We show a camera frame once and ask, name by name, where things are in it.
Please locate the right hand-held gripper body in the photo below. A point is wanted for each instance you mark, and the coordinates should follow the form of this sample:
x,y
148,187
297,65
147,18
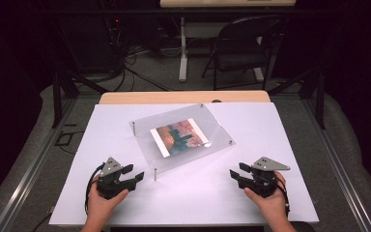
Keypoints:
x,y
262,182

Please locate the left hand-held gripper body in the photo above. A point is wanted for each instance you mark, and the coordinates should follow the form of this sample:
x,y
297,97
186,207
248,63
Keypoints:
x,y
109,185

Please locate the person's left hand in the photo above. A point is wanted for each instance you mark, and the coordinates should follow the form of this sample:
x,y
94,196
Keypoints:
x,y
101,208

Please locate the person's right hand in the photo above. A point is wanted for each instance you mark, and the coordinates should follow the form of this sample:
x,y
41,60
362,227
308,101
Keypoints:
x,y
270,206

